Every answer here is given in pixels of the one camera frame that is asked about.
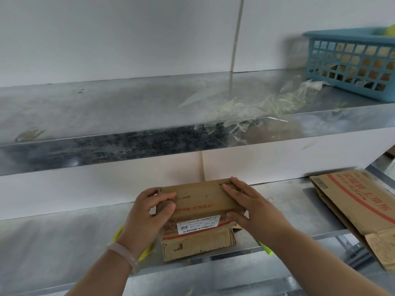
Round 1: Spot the person's left hand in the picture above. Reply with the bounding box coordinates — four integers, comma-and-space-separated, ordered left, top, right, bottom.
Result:
118, 187, 177, 252

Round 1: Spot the person's right hand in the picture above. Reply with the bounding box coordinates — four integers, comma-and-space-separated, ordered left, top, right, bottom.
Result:
222, 177, 294, 241

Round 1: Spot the yellow tape roll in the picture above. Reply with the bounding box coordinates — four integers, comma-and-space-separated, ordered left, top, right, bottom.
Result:
113, 225, 155, 263

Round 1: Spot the green utility knife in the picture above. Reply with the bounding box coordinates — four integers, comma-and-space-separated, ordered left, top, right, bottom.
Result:
258, 240, 274, 256

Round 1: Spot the white-labelled cardboard box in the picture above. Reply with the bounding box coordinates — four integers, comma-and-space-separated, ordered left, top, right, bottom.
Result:
156, 178, 247, 262

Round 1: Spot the red-lettered cardboard box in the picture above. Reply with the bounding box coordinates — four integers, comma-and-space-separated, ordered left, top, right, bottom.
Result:
309, 169, 395, 272

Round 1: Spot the person's right forearm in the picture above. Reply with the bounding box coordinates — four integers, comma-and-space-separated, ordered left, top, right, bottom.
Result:
265, 226, 393, 296

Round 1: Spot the pile of clear tape scraps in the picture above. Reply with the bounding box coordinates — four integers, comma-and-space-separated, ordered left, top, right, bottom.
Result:
177, 75, 334, 145

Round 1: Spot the small crumpled tape scrap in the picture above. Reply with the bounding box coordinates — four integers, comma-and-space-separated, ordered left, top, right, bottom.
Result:
14, 128, 46, 142

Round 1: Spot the pile of assorted small items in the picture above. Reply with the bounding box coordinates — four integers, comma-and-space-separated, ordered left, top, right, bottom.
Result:
314, 24, 395, 91

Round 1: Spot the blue plastic basket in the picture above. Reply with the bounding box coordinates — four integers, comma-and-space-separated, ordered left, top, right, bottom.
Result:
302, 27, 395, 103

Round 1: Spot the white bangle bracelet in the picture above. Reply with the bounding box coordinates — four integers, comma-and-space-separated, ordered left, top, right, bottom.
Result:
106, 242, 141, 276

